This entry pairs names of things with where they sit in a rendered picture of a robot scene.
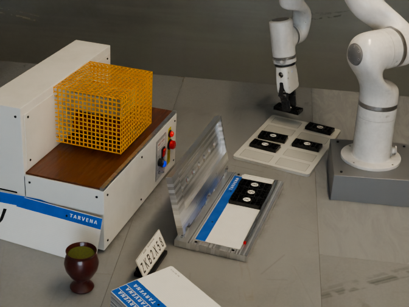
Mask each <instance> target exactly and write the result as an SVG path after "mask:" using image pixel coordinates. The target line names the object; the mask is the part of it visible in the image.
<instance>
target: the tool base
mask: <svg viewBox="0 0 409 307"><path fill-rule="evenodd" d="M227 170H228V168H226V169H225V173H224V174H223V176H222V178H221V179H220V181H221V183H220V184H219V186H218V187H217V189H216V190H215V192H212V193H211V195H207V197H206V199H207V201H206V202H205V203H204V205H203V206H202V208H201V213H200V215H199V216H198V218H197V220H196V221H195V222H194V223H193V221H192V223H191V225H188V226H187V227H186V232H185V234H184V235H177V237H176V238H175V240H174V246H177V247H182V248H185V249H190V250H195V251H198V252H203V253H208V254H212V255H217V256H222V257H225V258H230V259H235V260H238V261H243V262H247V261H248V258H249V257H250V255H251V252H252V251H253V248H254V246H255V244H256V242H257V240H258V238H259V236H260V234H261V232H262V230H263V228H264V226H265V224H266V222H267V220H268V218H269V216H270V214H271V211H272V209H273V207H274V205H275V203H276V201H277V199H278V197H279V195H280V193H281V191H282V189H283V185H284V182H281V181H278V183H277V185H276V187H275V189H274V191H273V193H272V195H271V197H270V199H269V201H268V203H267V205H266V207H265V208H264V210H263V212H262V214H261V216H260V218H259V220H258V222H257V224H256V226H255V228H254V230H253V232H252V234H251V236H250V238H249V240H248V242H247V244H246V245H245V244H243V245H242V246H241V248H240V249H234V248H230V247H225V246H222V245H217V244H211V243H208V242H203V241H198V240H195V237H196V236H197V234H198V232H199V231H200V229H201V228H202V226H203V224H204V223H205V222H206V219H207V218H208V217H209V215H210V213H211V212H212V210H213V209H214V207H215V205H216V204H217V202H218V200H219V199H220V198H221V196H222V194H223V193H224V191H225V189H226V188H227V186H228V185H229V183H230V181H231V180H232V178H233V177H234V176H235V175H237V173H235V172H228V171H227ZM237 176H241V177H243V174H240V175H237ZM213 191H214V190H213ZM195 241H197V243H196V242H195ZM232 249H234V251H232Z"/></svg>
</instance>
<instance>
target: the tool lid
mask: <svg viewBox="0 0 409 307"><path fill-rule="evenodd" d="M228 167H229V160H228V154H227V149H226V143H225V136H224V133H223V126H222V119H221V116H220V115H218V116H215V117H214V118H213V119H212V121H211V122H210V123H209V124H208V125H207V127H206V128H205V129H204V130H203V131H202V133H201V134H200V136H199V137H198V138H197V139H196V140H195V142H194V143H193V144H192V145H191V146H190V148H189V149H188V150H187V152H186V153H185V154H184V155H183V156H182V158H181V159H180V160H179V162H178V163H177V164H176V165H175V167H174V168H173V169H172V170H171V171H170V173H169V174H168V175H167V177H166V182H167V187H168V190H169V196H170V201H171V205H172V210H173V216H174V219H175V225H176V228H177V233H178V235H184V234H185V232H186V227H187V226H188V225H191V223H192V221H193V223H194V222H195V221H196V220H197V218H198V216H199V215H200V213H201V208H202V206H203V205H204V204H205V202H206V201H207V199H206V197H207V195H211V193H212V192H215V190H216V189H217V187H218V186H219V184H220V183H221V181H220V179H221V178H222V176H223V174H224V173H225V168H228ZM186 179H187V182H186ZM213 190H214V191H213Z"/></svg>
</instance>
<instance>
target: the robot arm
mask: <svg viewBox="0 0 409 307"><path fill-rule="evenodd" d="M344 1H345V3H346V4H347V6H348V7H349V9H350V11H351V12H352V13H353V14H354V15H355V16H356V17H357V18H358V19H359V20H360V21H363V22H364V23H365V24H367V25H368V26H369V27H371V28H372V29H373V30H372V31H368V32H363V33H361V34H358V35H357V36H355V37H354V38H353V39H352V40H351V42H350V44H349V46H348V50H347V61H348V63H349V66H350V67H351V69H352V70H353V72H354V74H355V75H356V77H357V79H358V82H359V85H360V92H359V98H358V107H357V117H356V122H355V132H354V140H353V143H352V144H348V145H347V146H344V148H342V150H341V159H342V160H343V161H344V162H345V163H347V164H348V165H350V166H352V167H355V168H357V169H362V170H365V171H375V172H380V171H389V170H392V169H395V168H397V167H398V166H399V165H400V162H401V156H400V155H399V154H398V153H397V146H395V147H392V142H393V134H394V126H395V122H396V114H397V106H398V101H399V89H398V87H397V85H396V84H395V83H394V82H392V81H390V80H388V79H384V78H383V71H384V70H385V69H390V68H396V67H400V66H404V65H407V64H409V24H408V23H407V22H406V21H405V20H404V19H403V18H402V17H401V16H400V15H399V14H398V13H397V12H396V11H395V10H393V9H392V8H391V7H390V6H389V5H388V4H387V3H386V2H385V1H384V0H344ZM279 5H280V6H281V7H282V8H283V9H286V10H292V19H291V18H288V17H282V18H275V19H272V20H270V21H269V26H270V38H271V49H272V55H273V63H274V65H275V67H276V84H277V90H278V93H279V94H278V96H279V97H280V99H281V104H282V111H290V110H291V109H290V105H293V106H296V96H295V95H296V91H295V90H296V89H297V87H298V86H299V82H298V73H297V69H296V64H295V62H296V51H295V46H296V45H297V44H300V43H302V42H303V41H304V40H305V39H306V38H307V36H308V33H309V29H310V23H311V19H312V14H311V10H310V8H309V6H308V5H307V4H306V2H305V1H304V0H279ZM283 91H285V92H286V93H283ZM284 94H286V97H285V96H284Z"/></svg>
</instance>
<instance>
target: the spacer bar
mask: <svg viewBox="0 0 409 307"><path fill-rule="evenodd" d="M242 178H245V179H249V180H254V181H258V182H264V183H269V184H272V186H273V184H274V180H272V179H269V178H263V177H257V176H253V175H248V174H244V175H243V177H242Z"/></svg>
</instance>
